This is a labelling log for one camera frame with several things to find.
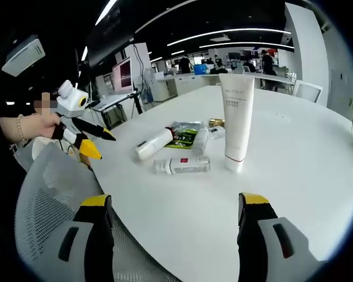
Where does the ceiling air conditioner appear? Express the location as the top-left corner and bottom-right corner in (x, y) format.
(1, 35), (46, 78)

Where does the gold bracelet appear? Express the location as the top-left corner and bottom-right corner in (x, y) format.
(16, 113), (28, 142)

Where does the grey mesh office chair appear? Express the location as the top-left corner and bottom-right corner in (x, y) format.
(14, 143), (182, 282)

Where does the silver skincare sachet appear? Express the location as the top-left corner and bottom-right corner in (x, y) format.
(172, 120), (205, 133)

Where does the small white skincare pump bottle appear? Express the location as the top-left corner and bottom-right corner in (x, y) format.
(152, 156), (211, 175)
(191, 127), (210, 155)

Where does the white chair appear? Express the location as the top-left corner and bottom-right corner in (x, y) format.
(292, 79), (324, 104)

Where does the green skincare sachet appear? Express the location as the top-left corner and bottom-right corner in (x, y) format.
(164, 129), (199, 150)

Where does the black laptop stand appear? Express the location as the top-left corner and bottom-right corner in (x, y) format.
(101, 93), (145, 130)

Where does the white skincare tube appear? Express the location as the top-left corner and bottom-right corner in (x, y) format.
(218, 73), (255, 173)

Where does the person's left hand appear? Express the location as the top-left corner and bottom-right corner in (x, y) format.
(26, 113), (63, 139)

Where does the white laptop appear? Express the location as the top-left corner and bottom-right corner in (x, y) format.
(91, 56), (139, 112)

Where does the large red-collared white skincare bottle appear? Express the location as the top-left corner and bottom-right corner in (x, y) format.
(134, 126), (175, 161)

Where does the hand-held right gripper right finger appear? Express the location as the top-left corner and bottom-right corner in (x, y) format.
(237, 192), (328, 282)

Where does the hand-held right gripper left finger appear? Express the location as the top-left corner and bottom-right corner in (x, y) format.
(56, 193), (116, 282)

